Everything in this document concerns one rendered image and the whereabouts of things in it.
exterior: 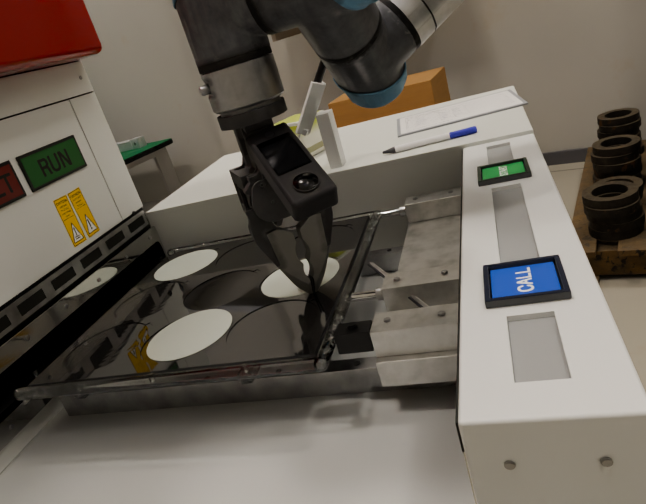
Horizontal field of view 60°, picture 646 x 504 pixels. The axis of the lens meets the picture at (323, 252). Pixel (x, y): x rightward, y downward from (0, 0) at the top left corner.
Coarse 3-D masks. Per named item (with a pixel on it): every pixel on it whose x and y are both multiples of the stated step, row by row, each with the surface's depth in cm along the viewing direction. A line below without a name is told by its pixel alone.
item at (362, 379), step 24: (336, 360) 58; (360, 360) 57; (192, 384) 62; (216, 384) 61; (240, 384) 60; (264, 384) 60; (288, 384) 59; (312, 384) 58; (336, 384) 57; (360, 384) 57; (432, 384) 55; (72, 408) 68; (96, 408) 67; (120, 408) 66; (144, 408) 65
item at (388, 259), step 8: (392, 248) 81; (400, 248) 80; (368, 256) 81; (376, 256) 80; (384, 256) 80; (392, 256) 80; (400, 256) 79; (376, 264) 81; (384, 264) 80; (392, 264) 80; (368, 272) 82; (376, 272) 81
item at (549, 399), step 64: (512, 192) 58; (512, 256) 46; (576, 256) 42; (512, 320) 37; (576, 320) 35; (512, 384) 31; (576, 384) 30; (640, 384) 28; (512, 448) 29; (576, 448) 29; (640, 448) 28
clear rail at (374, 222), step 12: (372, 216) 80; (372, 228) 76; (372, 240) 73; (360, 252) 69; (360, 264) 66; (348, 276) 64; (348, 288) 61; (348, 300) 59; (336, 324) 55; (324, 336) 53; (324, 348) 51
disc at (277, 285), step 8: (304, 264) 71; (328, 264) 69; (336, 264) 68; (280, 272) 71; (328, 272) 67; (336, 272) 66; (272, 280) 70; (280, 280) 69; (288, 280) 68; (328, 280) 65; (264, 288) 68; (272, 288) 67; (280, 288) 67; (288, 288) 66; (296, 288) 65; (272, 296) 65; (280, 296) 65; (288, 296) 64
